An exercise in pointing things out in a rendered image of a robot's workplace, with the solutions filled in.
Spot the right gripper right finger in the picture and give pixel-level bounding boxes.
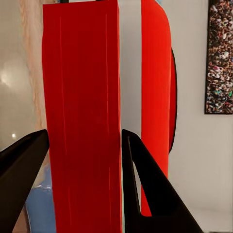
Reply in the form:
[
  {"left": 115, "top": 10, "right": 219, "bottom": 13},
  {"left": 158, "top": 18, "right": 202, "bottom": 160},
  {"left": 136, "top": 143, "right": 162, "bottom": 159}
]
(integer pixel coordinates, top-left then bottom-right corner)
[{"left": 121, "top": 129, "right": 204, "bottom": 233}]

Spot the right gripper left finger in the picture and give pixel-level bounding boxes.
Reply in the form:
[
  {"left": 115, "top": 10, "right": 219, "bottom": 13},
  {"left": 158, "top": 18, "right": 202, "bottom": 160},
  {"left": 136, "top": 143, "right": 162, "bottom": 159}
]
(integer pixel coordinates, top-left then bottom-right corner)
[{"left": 0, "top": 129, "right": 50, "bottom": 233}]

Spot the radio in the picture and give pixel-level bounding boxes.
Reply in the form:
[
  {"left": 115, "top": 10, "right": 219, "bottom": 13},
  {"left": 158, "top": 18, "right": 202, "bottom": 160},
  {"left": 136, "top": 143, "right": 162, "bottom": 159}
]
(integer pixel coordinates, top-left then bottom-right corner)
[{"left": 42, "top": 0, "right": 177, "bottom": 233}]

